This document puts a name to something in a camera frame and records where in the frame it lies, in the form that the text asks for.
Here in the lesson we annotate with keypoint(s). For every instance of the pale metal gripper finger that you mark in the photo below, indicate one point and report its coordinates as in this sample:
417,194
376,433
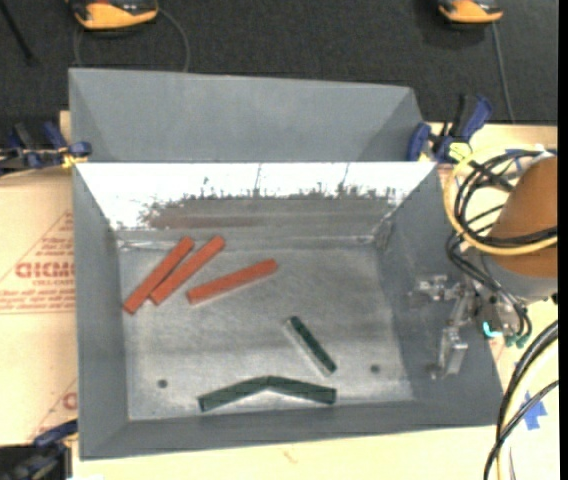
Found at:
436,290
451,350

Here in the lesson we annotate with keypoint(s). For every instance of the dark green flat block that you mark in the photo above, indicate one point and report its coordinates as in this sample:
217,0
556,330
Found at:
311,345
304,392
231,394

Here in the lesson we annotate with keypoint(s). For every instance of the grey metal bin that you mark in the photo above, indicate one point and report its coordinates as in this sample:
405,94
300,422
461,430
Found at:
244,333

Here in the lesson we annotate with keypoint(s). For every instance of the red-brown flat block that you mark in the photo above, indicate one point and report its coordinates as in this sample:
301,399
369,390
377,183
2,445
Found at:
188,270
158,275
232,281

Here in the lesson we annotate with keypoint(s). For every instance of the brown cardboard board red print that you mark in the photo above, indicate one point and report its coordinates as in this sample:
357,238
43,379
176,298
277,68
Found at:
24,318

